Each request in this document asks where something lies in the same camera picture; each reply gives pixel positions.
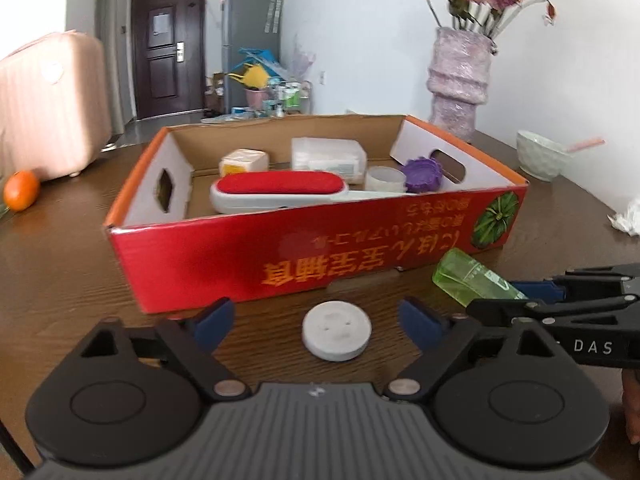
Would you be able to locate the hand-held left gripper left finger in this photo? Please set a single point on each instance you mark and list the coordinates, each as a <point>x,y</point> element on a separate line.
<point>216,320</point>

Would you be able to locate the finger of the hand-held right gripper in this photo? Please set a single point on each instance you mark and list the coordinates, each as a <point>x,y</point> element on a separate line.
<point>540,291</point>
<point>505,307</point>

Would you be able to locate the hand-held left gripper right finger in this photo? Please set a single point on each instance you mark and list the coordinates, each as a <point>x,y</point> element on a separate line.
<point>420,322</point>

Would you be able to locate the green plastic bottle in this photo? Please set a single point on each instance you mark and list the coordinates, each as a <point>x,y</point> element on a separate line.
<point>465,272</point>

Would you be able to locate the white round disc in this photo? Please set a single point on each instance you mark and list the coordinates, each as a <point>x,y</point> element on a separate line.
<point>336,331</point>

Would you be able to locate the red cardboard box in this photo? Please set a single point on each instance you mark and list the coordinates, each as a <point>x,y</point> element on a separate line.
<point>300,260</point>

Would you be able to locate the purple ridged lid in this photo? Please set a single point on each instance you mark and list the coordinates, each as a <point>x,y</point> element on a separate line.
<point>422,174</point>

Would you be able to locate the translucent white plastic container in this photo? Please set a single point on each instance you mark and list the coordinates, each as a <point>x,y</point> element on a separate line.
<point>327,157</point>

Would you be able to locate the person's right hand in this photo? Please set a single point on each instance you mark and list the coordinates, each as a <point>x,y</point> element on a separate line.
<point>632,402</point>

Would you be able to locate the crumpled white tissue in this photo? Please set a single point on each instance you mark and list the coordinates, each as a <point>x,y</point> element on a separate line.
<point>627,220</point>

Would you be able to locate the white textured bowl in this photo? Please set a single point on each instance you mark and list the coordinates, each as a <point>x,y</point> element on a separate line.
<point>541,157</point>

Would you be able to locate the small white cup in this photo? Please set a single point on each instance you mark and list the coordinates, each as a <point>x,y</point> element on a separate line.
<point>384,179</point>

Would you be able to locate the red lint brush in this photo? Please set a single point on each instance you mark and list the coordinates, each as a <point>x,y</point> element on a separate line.
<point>280,183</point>

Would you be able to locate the pink spoon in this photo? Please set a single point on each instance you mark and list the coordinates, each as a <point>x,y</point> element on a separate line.
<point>585,144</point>

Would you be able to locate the small yellow white box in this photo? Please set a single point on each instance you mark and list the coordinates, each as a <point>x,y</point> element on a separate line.
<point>244,162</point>

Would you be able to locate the pink flower pot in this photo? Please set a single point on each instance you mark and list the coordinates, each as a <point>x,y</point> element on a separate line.
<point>256,99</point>

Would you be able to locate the pale purple vase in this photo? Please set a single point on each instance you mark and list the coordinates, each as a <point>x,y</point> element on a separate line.
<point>459,80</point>

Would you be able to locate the orange fruit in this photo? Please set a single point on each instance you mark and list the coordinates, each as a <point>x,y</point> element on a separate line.
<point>21,191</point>

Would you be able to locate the cluttered storage rack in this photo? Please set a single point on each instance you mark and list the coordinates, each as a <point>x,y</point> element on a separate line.
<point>290,97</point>

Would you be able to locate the yellow plastic object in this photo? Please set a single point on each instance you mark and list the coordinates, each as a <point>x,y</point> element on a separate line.
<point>254,76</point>

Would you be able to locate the dark brown door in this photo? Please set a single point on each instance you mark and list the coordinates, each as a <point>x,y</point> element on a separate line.
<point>167,60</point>

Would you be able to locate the blue plastic object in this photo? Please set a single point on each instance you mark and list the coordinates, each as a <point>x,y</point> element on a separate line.
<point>260,57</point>

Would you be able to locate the pink suitcase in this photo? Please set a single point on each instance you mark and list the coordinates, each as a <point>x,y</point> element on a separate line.
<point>50,105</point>

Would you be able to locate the grey refrigerator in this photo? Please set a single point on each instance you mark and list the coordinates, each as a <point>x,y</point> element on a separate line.
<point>250,25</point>

